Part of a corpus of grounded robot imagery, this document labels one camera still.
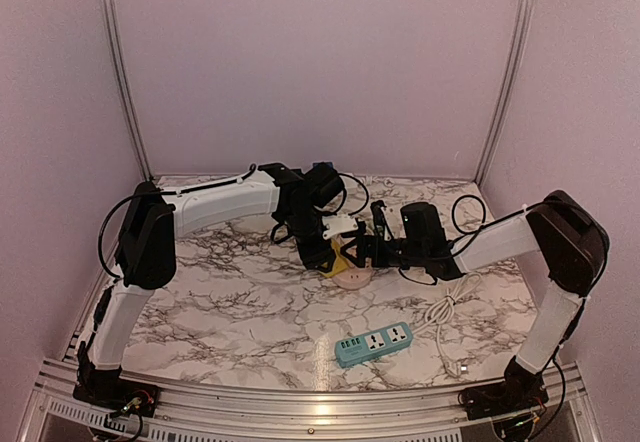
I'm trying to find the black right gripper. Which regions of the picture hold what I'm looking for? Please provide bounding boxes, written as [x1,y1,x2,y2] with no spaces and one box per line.
[340,236,426,269]

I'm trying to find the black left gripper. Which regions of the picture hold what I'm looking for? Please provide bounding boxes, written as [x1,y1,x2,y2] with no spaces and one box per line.
[283,207,338,272]

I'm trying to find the yellow cube power socket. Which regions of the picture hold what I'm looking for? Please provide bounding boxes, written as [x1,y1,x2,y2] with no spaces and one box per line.
[322,239,350,278]

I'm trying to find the pink round power socket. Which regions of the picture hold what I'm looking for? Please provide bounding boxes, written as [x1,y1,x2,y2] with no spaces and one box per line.
[332,268,374,291]

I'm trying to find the blue cube power socket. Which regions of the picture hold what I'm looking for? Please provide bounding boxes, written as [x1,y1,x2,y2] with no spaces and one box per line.
[312,161,334,169]

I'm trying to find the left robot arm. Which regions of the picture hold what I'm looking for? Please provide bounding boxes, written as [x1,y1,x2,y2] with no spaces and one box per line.
[76,163,356,407]

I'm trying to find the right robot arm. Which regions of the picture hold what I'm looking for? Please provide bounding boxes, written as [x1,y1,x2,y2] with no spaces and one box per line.
[340,190,610,410]

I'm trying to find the teal power strip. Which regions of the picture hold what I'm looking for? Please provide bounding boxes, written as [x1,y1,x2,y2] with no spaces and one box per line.
[334,322,413,368]

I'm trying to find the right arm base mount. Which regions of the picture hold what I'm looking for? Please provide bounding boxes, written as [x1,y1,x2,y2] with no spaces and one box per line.
[458,357,549,420]

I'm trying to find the aluminium front rail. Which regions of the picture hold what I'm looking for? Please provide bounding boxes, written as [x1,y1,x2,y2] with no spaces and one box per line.
[5,359,604,441]

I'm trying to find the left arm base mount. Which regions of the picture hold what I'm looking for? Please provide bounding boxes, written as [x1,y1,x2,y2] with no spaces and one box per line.
[72,369,160,417]

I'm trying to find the right aluminium frame post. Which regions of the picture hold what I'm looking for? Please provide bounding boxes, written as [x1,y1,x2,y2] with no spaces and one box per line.
[474,0,535,187]

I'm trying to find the aluminium frame post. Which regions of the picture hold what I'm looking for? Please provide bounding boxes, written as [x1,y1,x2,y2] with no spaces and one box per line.
[101,0,153,180]
[474,0,535,187]

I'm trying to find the left aluminium frame post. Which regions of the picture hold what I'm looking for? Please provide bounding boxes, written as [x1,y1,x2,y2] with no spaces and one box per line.
[101,0,153,180]

